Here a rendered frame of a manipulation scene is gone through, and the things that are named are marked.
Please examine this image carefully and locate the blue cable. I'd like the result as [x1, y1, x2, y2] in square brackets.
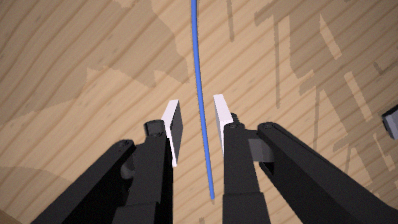
[191, 0, 215, 200]

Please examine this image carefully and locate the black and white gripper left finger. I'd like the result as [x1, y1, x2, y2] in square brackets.
[30, 99, 183, 224]

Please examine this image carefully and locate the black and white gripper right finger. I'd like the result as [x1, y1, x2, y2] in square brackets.
[213, 94, 398, 224]

